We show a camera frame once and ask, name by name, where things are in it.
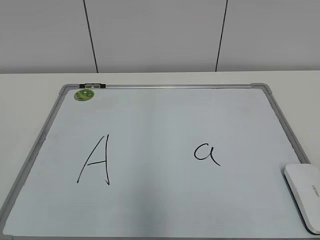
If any white board eraser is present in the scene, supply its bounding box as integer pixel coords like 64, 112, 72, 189
284, 164, 320, 235

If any round green magnet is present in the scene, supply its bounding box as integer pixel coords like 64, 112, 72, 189
74, 89, 95, 102

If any white board with grey frame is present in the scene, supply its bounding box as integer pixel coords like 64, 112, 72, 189
0, 83, 320, 240

